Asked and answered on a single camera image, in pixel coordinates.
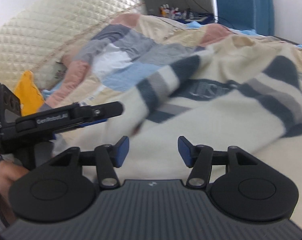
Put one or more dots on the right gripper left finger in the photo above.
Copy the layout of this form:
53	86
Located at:
67	185

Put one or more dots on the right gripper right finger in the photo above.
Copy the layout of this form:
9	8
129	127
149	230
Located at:
238	183

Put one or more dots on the cream striped fleece sweater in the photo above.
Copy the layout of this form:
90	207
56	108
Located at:
240	91

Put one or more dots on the left hand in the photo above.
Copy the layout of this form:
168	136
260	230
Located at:
9	173

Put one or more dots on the yellow cloth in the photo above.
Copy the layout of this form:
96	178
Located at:
30	96

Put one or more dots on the cream quilted headboard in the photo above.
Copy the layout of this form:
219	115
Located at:
37	38

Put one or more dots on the patchwork quilt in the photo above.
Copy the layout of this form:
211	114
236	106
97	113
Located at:
126	51

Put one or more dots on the blue upholstered chair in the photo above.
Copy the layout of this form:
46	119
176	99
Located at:
255	15

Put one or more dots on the bedside clutter bottles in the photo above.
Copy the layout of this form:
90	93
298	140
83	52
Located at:
185	16

